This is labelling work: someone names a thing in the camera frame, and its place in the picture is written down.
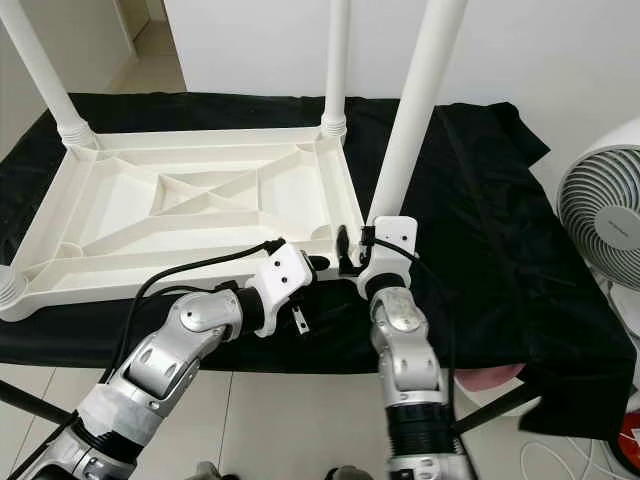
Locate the white plastic table top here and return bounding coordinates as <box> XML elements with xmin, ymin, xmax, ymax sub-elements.
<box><xmin>0</xmin><ymin>124</ymin><xmax>367</xmax><ymax>322</ymax></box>

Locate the grey robot right leg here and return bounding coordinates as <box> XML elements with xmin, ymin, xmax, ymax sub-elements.
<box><xmin>325</xmin><ymin>467</ymin><xmax>373</xmax><ymax>480</ymax></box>

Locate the black fabric table cover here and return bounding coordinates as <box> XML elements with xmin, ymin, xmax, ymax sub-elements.
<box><xmin>0</xmin><ymin>92</ymin><xmax>638</xmax><ymax>443</ymax></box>

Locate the black metal table leg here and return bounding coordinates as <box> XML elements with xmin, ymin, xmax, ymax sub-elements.
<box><xmin>0</xmin><ymin>377</ymin><xmax>72</xmax><ymax>427</ymax></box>
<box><xmin>448</xmin><ymin>384</ymin><xmax>543</xmax><ymax>434</ymax></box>

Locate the red round device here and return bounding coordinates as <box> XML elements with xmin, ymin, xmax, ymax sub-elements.
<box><xmin>624</xmin><ymin>408</ymin><xmax>640</xmax><ymax>453</ymax></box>

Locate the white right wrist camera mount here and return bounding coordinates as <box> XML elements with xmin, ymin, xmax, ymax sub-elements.
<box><xmin>356</xmin><ymin>214</ymin><xmax>420</xmax><ymax>300</ymax></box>

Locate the white pedestal fan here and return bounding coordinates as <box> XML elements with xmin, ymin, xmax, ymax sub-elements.
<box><xmin>555</xmin><ymin>143</ymin><xmax>640</xmax><ymax>293</ymax></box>

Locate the white power cable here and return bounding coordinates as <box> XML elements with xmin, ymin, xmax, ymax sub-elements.
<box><xmin>518</xmin><ymin>438</ymin><xmax>640</xmax><ymax>480</ymax></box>

